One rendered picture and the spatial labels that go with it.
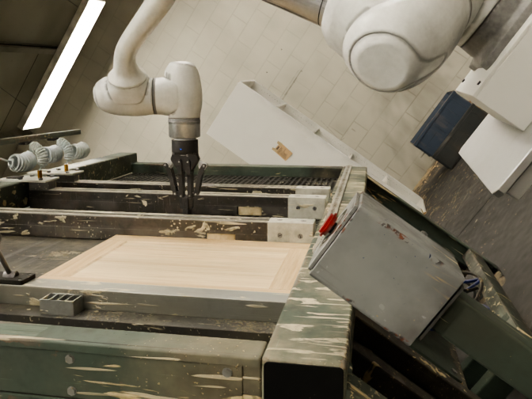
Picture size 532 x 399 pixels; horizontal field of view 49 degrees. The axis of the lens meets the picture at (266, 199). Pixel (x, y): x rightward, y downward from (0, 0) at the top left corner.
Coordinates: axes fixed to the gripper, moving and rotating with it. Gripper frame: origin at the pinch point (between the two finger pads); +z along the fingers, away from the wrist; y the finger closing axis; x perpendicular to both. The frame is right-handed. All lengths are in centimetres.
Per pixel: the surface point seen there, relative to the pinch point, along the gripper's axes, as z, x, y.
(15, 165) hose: -8, -22, 68
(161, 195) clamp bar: 2.2, -31.1, 19.5
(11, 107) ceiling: -13, -458, 359
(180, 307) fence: 6, 59, -18
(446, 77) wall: -45, -500, -127
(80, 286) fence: 4, 57, 4
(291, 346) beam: 3, 79, -42
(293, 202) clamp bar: 3.2, -31.0, -26.9
